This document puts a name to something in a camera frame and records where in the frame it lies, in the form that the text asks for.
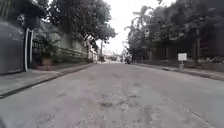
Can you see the pole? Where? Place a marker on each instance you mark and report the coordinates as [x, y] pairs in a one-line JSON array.
[[101, 50]]

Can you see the grey asphalt road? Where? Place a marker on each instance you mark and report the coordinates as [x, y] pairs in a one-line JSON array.
[[113, 90]]

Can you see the large leafy tree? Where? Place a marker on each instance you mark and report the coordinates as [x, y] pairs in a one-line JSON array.
[[83, 20]]

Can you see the potted bush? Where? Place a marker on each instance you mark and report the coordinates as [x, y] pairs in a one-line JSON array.
[[46, 50]]

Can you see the row of trees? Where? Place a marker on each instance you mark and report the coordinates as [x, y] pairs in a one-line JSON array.
[[173, 23]]

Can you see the grey concrete sidewalk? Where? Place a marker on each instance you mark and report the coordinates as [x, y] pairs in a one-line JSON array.
[[196, 71], [23, 78]]

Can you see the grey metal gate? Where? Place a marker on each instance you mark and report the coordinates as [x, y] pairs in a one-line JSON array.
[[11, 48]]

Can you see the building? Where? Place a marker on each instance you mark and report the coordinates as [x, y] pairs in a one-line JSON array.
[[16, 11]]

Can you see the grey wall with fence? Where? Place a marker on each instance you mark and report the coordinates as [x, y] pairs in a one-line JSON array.
[[68, 46]]

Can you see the white sign on post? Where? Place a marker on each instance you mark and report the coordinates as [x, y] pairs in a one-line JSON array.
[[182, 57]]

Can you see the low wall with fence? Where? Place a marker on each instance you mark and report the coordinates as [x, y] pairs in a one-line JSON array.
[[186, 56]]

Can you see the white gate post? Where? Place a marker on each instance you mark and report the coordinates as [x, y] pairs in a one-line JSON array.
[[28, 49]]

